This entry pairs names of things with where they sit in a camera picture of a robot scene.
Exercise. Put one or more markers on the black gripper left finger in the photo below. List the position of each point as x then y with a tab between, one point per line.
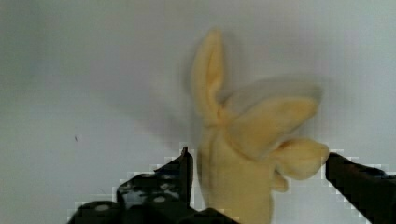
162	197

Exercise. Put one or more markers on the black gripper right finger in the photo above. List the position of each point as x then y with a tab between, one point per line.
370	190

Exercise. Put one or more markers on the yellow plush peeled banana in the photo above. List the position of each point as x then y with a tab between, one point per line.
245	153

